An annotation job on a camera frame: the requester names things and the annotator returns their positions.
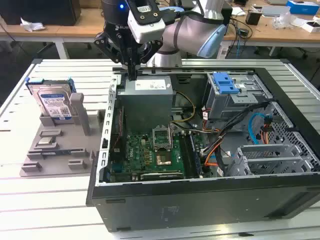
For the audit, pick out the installed RAM stick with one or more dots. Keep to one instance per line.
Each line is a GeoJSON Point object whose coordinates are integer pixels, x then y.
{"type": "Point", "coordinates": [196, 157]}

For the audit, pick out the clear plastic bag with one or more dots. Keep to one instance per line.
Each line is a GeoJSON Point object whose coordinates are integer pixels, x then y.
{"type": "Point", "coordinates": [282, 20]}

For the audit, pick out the crumpled white paper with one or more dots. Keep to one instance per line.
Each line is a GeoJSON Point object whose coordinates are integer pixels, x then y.
{"type": "Point", "coordinates": [31, 25]}

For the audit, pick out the green motherboard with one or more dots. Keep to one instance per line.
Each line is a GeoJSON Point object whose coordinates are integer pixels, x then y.
{"type": "Point", "coordinates": [142, 157]}

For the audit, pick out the blue cardboard box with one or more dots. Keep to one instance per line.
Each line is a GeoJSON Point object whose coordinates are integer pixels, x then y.
{"type": "Point", "coordinates": [303, 6]}

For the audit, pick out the blue RAM stick on rack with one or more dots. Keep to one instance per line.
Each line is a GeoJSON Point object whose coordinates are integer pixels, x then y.
{"type": "Point", "coordinates": [56, 152]}

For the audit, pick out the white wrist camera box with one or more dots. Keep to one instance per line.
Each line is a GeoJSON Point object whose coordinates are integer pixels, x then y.
{"type": "Point", "coordinates": [150, 30]}

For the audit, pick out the large black box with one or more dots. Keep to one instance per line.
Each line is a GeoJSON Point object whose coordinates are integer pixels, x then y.
{"type": "Point", "coordinates": [40, 11]}

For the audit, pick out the silver CPU chip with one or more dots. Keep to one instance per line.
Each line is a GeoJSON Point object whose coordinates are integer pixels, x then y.
{"type": "Point", "coordinates": [46, 141]}

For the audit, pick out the grey power supply unit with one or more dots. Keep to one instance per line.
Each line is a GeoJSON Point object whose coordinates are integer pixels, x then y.
{"type": "Point", "coordinates": [146, 107]}

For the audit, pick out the grey optical drive cage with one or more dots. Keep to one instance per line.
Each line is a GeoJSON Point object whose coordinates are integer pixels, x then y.
{"type": "Point", "coordinates": [225, 105]}

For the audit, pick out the small black container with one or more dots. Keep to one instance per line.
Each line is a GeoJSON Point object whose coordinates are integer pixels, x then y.
{"type": "Point", "coordinates": [253, 18]}

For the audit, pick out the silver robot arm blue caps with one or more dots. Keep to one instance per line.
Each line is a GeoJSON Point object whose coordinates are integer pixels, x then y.
{"type": "Point", "coordinates": [190, 32]}

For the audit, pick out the hard disk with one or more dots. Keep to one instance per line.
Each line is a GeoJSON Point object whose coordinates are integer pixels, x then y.
{"type": "Point", "coordinates": [53, 100]}

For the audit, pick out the grey parts rack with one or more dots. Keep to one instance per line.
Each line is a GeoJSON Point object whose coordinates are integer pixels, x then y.
{"type": "Point", "coordinates": [62, 140]}

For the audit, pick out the wooden desk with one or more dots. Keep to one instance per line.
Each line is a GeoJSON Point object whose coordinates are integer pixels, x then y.
{"type": "Point", "coordinates": [75, 30]}

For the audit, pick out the blue drive cage latch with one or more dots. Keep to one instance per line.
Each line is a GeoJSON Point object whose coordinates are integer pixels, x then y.
{"type": "Point", "coordinates": [223, 83]}

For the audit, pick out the black RAM slot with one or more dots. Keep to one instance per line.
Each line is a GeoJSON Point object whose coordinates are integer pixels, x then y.
{"type": "Point", "coordinates": [186, 155]}

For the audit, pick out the CPU socket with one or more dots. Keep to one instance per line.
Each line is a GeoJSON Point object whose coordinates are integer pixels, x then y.
{"type": "Point", "coordinates": [163, 160]}

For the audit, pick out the black graphics card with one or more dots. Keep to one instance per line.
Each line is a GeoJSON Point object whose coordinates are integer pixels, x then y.
{"type": "Point", "coordinates": [161, 175]}

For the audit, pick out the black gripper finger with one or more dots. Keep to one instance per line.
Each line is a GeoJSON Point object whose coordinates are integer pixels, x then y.
{"type": "Point", "coordinates": [110, 48]}
{"type": "Point", "coordinates": [150, 50]}

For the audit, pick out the black PC case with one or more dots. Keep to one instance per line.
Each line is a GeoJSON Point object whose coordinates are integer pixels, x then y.
{"type": "Point", "coordinates": [190, 205]}

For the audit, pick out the flat grey box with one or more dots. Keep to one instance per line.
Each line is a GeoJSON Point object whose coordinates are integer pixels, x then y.
{"type": "Point", "coordinates": [275, 10]}

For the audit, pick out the white open box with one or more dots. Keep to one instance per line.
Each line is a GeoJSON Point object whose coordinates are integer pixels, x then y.
{"type": "Point", "coordinates": [310, 25]}

